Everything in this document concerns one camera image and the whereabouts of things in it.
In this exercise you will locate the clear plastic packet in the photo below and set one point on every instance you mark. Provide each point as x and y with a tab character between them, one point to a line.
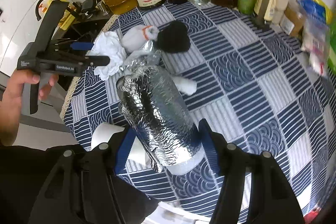
316	44

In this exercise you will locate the black kitchen sink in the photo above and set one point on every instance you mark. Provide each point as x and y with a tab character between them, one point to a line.
85	31

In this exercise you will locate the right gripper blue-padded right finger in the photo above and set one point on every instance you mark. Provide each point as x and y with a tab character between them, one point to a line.
213	144

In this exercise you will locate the blue yellow packet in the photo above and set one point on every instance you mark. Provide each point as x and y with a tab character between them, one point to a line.
317	9

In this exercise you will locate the white tissue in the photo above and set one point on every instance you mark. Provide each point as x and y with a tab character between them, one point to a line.
108	44

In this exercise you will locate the blue white patterned tablecloth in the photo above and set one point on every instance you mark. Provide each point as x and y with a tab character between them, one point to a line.
253	86

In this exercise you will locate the white paper cup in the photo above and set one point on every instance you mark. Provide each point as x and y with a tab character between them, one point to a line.
113	136

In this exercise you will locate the silver foil roll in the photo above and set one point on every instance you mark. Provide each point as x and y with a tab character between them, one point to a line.
153	106

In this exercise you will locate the green snack bag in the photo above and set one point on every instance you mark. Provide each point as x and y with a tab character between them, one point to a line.
332	49

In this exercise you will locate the small brown jar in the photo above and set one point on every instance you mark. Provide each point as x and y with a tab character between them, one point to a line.
293	20

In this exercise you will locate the black sink faucet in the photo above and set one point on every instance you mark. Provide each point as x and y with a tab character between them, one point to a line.
41	8

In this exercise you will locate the white sock orange band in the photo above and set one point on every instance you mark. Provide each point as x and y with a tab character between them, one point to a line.
184	85
137	36

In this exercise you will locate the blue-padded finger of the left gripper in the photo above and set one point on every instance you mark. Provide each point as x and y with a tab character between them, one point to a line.
96	61
82	46

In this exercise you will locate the yellow dish soap bottle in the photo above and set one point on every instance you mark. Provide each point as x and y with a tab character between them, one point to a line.
67	19

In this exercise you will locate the steel soap dispenser pump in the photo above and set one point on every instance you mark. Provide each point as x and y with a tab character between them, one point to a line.
103	8

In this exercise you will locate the silver foil bag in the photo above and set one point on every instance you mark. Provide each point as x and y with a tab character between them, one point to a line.
148	54

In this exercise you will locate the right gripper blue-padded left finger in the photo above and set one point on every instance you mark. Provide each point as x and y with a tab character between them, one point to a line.
124	150

